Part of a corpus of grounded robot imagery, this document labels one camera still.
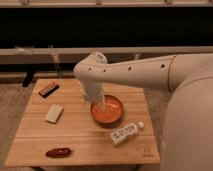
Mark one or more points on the white rectangular sponge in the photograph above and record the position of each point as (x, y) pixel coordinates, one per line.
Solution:
(54, 113)

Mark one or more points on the wooden table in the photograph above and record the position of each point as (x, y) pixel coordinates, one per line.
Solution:
(75, 129)

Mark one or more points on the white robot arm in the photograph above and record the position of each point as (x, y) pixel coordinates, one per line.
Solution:
(187, 140)

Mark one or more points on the dark brown snack bar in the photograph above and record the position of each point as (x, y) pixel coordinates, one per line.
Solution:
(50, 88)

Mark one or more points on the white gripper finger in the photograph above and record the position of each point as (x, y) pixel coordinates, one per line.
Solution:
(101, 105)

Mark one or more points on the white plastic bottle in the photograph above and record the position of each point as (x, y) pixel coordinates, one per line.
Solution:
(120, 135)

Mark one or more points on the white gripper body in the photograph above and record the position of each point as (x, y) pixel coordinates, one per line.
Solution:
(93, 92)

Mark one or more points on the orange bowl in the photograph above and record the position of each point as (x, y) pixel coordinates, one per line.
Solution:
(110, 113)

